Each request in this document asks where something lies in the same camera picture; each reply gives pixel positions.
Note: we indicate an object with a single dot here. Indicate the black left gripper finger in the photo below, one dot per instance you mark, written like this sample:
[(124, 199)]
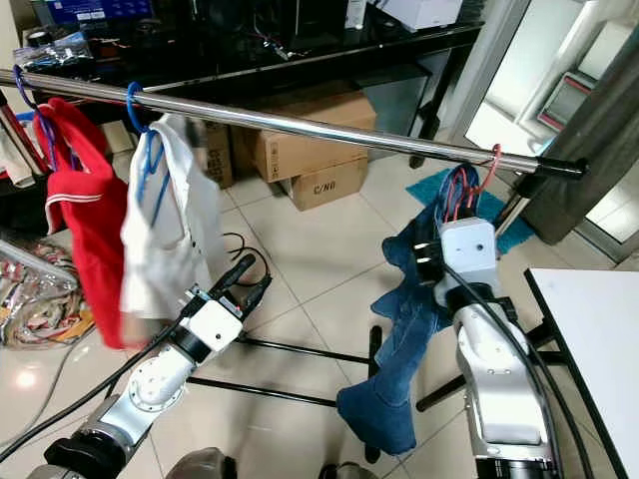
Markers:
[(258, 293), (234, 274)]

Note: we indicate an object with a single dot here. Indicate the blue denim jeans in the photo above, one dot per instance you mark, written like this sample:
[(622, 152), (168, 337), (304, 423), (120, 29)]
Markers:
[(409, 329)]

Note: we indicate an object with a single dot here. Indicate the red plastic hanger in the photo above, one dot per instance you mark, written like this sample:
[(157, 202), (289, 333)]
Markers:
[(487, 180)]

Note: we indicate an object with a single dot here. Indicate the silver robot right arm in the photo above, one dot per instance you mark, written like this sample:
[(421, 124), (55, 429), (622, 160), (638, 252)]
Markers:
[(494, 389)]

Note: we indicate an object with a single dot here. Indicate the blue plastic hanger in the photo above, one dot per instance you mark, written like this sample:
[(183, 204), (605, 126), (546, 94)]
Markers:
[(20, 95), (132, 115)]

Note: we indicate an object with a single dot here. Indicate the white polo shirt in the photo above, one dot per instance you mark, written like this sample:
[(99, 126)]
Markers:
[(165, 249)]

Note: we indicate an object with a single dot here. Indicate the teal floor mat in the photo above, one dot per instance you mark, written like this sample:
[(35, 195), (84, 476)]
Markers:
[(427, 188)]

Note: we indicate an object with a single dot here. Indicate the cardboard box with print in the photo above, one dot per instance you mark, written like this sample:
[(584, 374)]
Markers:
[(218, 155)]

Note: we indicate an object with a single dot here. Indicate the small cardboard box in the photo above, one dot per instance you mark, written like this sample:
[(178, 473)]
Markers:
[(324, 188)]

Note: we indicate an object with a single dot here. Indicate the red shirt with white trim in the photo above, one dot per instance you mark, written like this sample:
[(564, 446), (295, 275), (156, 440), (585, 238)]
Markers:
[(90, 239)]

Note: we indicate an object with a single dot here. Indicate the large cardboard box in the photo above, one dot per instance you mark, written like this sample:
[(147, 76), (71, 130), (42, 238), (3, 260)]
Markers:
[(310, 155)]

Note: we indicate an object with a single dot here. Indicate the clear plastic bag with packets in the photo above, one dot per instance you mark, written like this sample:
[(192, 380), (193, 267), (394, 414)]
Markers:
[(25, 299)]

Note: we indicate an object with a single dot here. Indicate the pale cloth pile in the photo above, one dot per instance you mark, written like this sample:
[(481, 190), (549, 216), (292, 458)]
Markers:
[(8, 160)]

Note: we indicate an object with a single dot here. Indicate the white table with black legs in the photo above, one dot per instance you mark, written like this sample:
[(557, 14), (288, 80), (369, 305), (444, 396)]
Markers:
[(594, 339)]

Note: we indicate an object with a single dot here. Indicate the black desk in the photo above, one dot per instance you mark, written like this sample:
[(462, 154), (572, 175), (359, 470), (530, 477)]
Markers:
[(260, 55)]

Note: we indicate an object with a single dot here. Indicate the glass sliding door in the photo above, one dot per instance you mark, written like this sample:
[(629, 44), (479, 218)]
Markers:
[(539, 70)]

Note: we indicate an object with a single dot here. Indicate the white box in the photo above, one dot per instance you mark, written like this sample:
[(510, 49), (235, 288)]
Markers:
[(424, 12)]

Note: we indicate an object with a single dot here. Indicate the small clear plastic bag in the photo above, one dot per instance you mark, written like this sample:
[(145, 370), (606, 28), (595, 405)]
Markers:
[(60, 48)]

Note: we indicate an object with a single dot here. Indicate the blue printed box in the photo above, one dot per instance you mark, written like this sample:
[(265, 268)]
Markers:
[(100, 12)]

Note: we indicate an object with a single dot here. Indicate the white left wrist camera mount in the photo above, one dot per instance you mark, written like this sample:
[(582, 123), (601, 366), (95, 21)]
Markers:
[(215, 324)]

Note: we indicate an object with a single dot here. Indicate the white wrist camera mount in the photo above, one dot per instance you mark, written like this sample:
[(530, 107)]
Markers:
[(215, 324), (469, 244)]

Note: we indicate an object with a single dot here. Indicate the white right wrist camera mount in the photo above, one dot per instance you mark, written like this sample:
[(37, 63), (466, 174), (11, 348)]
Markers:
[(469, 244)]

